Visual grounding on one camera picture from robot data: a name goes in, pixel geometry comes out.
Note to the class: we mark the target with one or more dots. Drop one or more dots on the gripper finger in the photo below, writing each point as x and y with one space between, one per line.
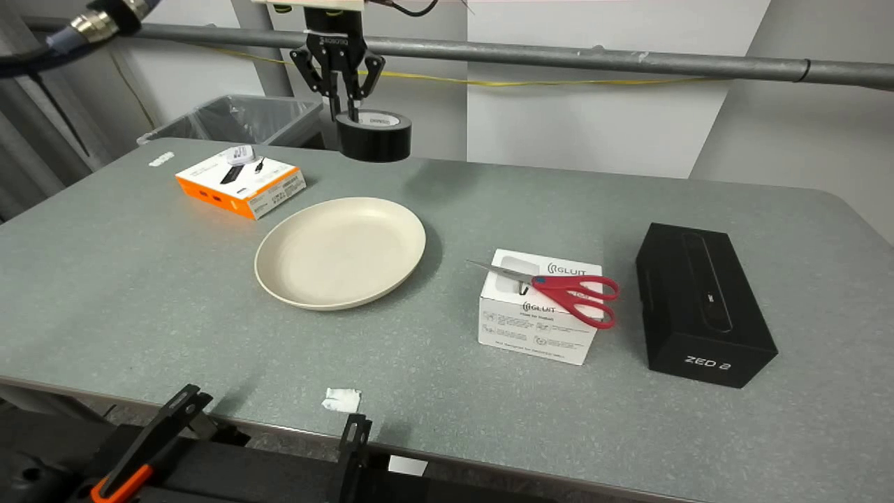
368 77
311 68

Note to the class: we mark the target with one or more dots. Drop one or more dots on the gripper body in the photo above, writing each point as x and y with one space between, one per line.
335 42

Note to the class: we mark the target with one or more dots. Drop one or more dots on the black tape roll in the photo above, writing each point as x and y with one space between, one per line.
374 143

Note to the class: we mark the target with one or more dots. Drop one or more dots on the cream plate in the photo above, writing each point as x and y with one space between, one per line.
341 253

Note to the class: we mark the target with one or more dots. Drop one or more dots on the white tape piece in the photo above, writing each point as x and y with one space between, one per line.
342 399

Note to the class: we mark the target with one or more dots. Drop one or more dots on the grey trash bin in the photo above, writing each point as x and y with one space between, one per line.
237 120

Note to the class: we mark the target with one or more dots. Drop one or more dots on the orange and white box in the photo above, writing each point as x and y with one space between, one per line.
241 185

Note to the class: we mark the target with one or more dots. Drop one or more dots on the white label sticker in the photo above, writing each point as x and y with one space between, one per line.
161 158

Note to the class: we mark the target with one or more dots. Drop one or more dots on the grey metal pipe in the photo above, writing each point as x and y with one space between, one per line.
559 56

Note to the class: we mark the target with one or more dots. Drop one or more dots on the red scissors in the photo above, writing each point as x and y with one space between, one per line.
576 290

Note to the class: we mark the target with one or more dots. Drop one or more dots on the white cardboard box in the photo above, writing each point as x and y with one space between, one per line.
531 328

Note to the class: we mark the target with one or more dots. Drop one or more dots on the black box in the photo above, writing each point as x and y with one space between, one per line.
698 300

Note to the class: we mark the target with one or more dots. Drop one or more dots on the black and orange clamp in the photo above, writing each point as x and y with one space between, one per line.
150 436

